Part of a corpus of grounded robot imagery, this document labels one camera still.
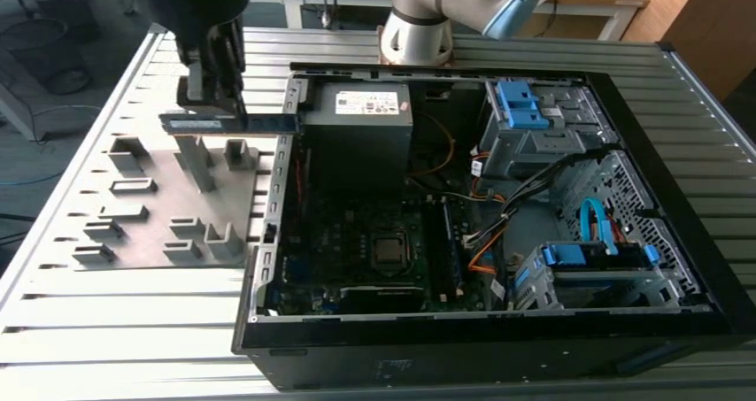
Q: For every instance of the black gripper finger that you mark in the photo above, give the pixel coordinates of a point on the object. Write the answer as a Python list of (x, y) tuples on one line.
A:
[(230, 73), (193, 73)]

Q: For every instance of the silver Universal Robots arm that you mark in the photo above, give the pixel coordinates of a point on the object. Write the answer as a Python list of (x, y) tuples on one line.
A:
[(413, 2)]

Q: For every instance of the black cart with wheels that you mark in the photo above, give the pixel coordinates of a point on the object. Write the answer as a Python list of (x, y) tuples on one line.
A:
[(53, 33)]

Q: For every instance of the grey power supply unit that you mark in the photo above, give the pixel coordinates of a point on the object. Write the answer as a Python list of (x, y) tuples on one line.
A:
[(354, 153)]

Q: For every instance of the grey parts rack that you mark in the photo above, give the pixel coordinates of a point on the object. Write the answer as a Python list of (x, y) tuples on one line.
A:
[(170, 197)]

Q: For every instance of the dark green motherboard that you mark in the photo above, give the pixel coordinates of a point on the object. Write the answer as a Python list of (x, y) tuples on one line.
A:
[(330, 241)]

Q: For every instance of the silver CPU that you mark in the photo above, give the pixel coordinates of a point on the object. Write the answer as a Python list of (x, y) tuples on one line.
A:
[(389, 250)]

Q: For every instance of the metal drive cage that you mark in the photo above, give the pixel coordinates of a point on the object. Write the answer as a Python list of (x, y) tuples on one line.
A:
[(530, 148)]

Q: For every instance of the black graphics card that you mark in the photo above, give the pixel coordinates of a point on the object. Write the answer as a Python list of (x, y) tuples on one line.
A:
[(384, 298)]

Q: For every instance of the hard disk in blue carrier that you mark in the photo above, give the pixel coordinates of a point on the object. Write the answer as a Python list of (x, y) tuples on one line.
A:
[(566, 255)]

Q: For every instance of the black PC case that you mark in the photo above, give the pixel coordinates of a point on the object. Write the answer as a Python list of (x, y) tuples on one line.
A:
[(413, 365)]

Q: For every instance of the metal disk bay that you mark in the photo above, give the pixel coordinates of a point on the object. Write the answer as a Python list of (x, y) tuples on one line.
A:
[(608, 279)]

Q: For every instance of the wooden cabinet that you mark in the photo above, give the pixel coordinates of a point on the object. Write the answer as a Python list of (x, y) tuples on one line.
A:
[(708, 29)]

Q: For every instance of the white table frame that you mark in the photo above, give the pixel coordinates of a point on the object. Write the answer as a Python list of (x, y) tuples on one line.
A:
[(17, 109)]

